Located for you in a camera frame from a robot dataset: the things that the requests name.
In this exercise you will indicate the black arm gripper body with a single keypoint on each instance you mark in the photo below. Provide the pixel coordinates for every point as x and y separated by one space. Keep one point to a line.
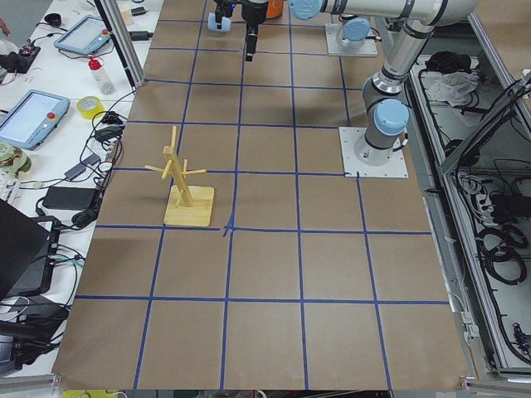
253 13

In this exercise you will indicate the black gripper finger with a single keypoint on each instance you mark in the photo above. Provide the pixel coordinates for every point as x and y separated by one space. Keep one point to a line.
251 41

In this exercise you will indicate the light blue plastic cup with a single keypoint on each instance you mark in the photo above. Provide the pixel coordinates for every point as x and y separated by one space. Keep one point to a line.
218 23

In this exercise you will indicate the clear bottle red cap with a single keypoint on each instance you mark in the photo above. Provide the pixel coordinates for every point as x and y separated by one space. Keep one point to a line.
102 79

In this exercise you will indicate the far teach pendant tablet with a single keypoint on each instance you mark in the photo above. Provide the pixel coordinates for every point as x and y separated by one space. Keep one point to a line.
86 37

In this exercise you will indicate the teach pendant tablet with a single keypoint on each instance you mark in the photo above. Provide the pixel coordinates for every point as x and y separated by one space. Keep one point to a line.
33 118
86 37

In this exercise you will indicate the yellow tape roll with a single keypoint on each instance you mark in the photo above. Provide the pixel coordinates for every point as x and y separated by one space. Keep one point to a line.
89 107

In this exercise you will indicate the white crumpled cloth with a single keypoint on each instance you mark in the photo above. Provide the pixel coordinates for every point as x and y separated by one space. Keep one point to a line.
455 89

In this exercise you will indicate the near teach pendant tablet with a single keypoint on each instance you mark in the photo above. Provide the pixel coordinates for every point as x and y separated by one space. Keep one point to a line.
33 118

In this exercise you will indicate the black power adapter brick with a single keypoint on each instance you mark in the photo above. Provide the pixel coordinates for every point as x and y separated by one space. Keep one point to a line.
69 198

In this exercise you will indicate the black laptop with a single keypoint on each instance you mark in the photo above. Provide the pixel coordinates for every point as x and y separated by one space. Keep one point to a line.
27 247

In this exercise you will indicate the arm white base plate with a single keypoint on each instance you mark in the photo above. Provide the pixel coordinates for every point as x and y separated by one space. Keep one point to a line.
339 45
362 160

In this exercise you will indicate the aluminium frame post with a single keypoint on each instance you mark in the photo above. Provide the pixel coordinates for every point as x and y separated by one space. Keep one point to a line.
115 25

